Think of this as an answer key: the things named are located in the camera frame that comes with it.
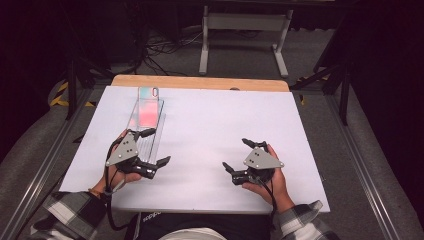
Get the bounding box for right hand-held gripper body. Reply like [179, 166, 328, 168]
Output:
[231, 141, 286, 186]

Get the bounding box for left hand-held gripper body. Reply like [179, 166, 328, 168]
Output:
[104, 129, 160, 180]

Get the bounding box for clear plastic package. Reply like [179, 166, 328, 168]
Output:
[126, 97, 167, 165]

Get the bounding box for white iridescent phone case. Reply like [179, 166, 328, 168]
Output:
[137, 86, 160, 129]

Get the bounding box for person's left hand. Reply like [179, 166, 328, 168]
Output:
[89, 128, 143, 198]

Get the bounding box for person's right hand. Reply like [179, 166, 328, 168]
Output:
[241, 143, 296, 215]

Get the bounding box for white table board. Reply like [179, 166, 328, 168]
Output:
[59, 85, 331, 214]

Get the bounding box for person's torso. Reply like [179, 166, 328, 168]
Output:
[123, 211, 273, 240]

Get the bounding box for wooden table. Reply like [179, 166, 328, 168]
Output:
[110, 74, 290, 93]

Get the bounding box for yellow black floor tape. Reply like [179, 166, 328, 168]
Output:
[49, 81, 97, 109]

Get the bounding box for black tripod stand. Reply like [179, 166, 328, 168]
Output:
[289, 13, 355, 127]
[63, 13, 116, 122]

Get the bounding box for white metal stand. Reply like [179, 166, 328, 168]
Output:
[198, 4, 295, 79]

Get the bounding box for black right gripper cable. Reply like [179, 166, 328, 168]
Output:
[254, 178, 279, 231]

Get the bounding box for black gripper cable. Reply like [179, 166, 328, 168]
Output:
[103, 138, 132, 232]
[254, 178, 279, 231]

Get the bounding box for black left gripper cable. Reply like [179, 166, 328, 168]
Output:
[103, 138, 132, 232]

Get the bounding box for aluminium floor rail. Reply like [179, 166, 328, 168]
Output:
[323, 93, 402, 240]
[0, 87, 95, 240]

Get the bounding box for black floor cables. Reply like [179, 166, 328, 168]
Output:
[141, 28, 205, 77]

